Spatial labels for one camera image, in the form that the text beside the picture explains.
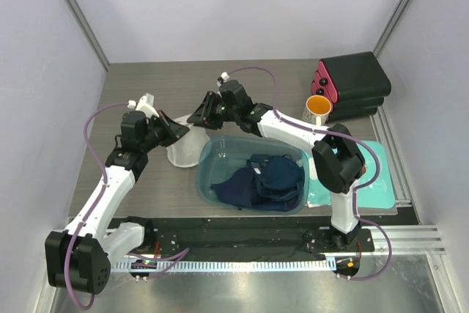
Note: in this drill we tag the navy blue clothes pile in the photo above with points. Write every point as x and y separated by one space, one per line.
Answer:
271 183

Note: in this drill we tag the middle black pink case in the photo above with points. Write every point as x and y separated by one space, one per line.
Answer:
351 102

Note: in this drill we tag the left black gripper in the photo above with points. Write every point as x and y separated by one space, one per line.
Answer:
173 130

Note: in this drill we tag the white slotted cable duct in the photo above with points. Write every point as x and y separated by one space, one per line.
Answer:
133 265

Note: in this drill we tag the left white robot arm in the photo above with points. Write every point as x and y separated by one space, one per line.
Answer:
81 255

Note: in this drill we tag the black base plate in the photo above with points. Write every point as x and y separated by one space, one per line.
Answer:
258 236

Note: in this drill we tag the teal silicone mat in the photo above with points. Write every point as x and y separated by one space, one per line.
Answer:
378 195

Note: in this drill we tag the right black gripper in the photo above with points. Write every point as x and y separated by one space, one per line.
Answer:
204 116

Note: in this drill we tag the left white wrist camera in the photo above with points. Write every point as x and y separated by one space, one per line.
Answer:
145 105

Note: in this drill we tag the aluminium frame rail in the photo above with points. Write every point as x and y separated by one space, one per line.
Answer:
402 240

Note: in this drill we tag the bottom black pink case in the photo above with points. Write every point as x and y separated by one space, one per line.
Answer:
350 113

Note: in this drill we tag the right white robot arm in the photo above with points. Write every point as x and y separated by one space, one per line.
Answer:
338 162

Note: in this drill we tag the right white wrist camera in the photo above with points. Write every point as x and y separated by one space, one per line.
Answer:
223 78

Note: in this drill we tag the black pink case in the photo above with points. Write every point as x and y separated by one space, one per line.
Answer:
350 113
351 102
351 77

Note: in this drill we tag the top black pink case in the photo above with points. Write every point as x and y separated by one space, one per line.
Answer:
351 77

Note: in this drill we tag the teal plastic basin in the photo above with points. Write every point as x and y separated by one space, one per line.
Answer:
223 156

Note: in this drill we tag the white mug orange inside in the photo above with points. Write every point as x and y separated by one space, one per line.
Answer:
317 110

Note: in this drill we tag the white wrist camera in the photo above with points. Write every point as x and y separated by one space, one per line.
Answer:
145 105
223 78

